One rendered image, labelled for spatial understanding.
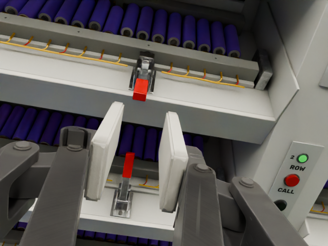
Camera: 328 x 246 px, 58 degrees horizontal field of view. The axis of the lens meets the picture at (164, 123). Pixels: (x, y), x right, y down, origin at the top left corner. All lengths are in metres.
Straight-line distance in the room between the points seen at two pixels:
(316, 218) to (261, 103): 0.25
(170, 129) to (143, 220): 0.29
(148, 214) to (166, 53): 0.23
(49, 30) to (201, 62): 0.18
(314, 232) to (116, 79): 0.38
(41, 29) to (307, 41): 0.29
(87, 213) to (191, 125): 0.20
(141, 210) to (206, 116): 0.18
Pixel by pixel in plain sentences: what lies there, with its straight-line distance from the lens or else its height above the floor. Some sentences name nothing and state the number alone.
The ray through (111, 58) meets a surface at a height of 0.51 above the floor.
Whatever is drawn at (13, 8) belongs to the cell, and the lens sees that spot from 0.43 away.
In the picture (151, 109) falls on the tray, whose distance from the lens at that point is 0.34.
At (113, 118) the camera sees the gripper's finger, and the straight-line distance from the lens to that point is 0.16.
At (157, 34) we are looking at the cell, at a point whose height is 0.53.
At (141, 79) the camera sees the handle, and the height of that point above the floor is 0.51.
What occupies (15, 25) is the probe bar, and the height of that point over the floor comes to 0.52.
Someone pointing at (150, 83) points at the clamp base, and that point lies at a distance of 0.32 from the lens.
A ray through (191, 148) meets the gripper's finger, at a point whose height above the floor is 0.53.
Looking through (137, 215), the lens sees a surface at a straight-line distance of 0.45.
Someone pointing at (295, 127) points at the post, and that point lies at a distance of 0.37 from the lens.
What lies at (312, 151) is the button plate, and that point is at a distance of 0.40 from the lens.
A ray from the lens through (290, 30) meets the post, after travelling 0.39.
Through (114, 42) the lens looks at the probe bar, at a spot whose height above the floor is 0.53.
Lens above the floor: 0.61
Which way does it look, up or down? 27 degrees down
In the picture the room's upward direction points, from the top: 12 degrees clockwise
